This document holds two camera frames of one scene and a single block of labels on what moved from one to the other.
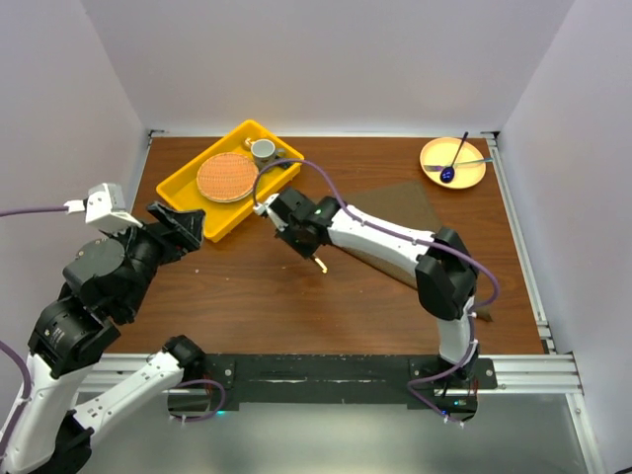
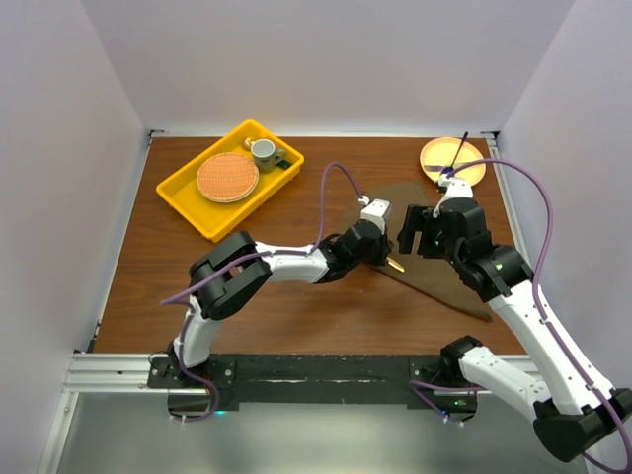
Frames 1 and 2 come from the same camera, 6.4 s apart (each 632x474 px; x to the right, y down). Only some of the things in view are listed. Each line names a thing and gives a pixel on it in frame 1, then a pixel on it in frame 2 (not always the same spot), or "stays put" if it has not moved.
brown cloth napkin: x=407 y=205 stays put
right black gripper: x=305 y=250 to x=418 y=218
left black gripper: x=177 y=230 to x=384 y=249
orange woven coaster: x=226 y=177 stays put
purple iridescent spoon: x=447 y=174 stays put
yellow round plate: x=440 y=152 stays put
